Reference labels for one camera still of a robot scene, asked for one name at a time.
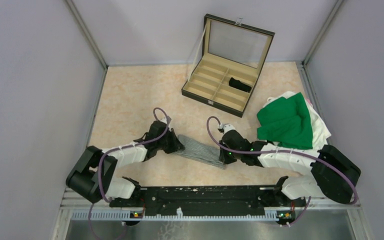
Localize grey striped underwear orange trim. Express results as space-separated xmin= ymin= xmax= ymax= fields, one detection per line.
xmin=175 ymin=134 xmax=226 ymax=170

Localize black underwear with beige waistband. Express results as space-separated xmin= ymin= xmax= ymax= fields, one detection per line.
xmin=228 ymin=77 xmax=252 ymax=93

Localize black leather compartment box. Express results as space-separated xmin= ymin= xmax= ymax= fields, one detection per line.
xmin=181 ymin=13 xmax=275 ymax=118

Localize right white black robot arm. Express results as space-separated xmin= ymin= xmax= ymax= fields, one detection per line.
xmin=219 ymin=126 xmax=361 ymax=206

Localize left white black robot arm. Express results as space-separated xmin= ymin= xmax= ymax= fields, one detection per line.
xmin=65 ymin=120 xmax=185 ymax=207

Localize green cloth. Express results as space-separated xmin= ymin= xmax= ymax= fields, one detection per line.
xmin=256 ymin=93 xmax=313 ymax=150

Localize white cloth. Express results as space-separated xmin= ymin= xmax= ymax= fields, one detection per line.
xmin=263 ymin=91 xmax=332 ymax=150

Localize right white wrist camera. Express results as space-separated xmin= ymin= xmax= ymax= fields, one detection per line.
xmin=217 ymin=123 xmax=236 ymax=134

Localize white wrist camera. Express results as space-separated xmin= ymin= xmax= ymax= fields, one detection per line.
xmin=162 ymin=116 xmax=172 ymax=126
xmin=217 ymin=123 xmax=236 ymax=134

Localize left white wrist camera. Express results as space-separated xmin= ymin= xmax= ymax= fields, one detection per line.
xmin=162 ymin=116 xmax=172 ymax=126

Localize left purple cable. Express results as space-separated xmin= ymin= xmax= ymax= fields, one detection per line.
xmin=87 ymin=107 xmax=172 ymax=240

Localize purple cable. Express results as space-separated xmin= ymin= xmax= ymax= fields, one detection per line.
xmin=206 ymin=115 xmax=360 ymax=228
xmin=87 ymin=107 xmax=172 ymax=240

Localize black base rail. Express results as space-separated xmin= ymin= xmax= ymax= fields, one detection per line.
xmin=109 ymin=185 xmax=306 ymax=217

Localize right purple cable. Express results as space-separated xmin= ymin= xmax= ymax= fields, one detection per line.
xmin=206 ymin=115 xmax=360 ymax=228

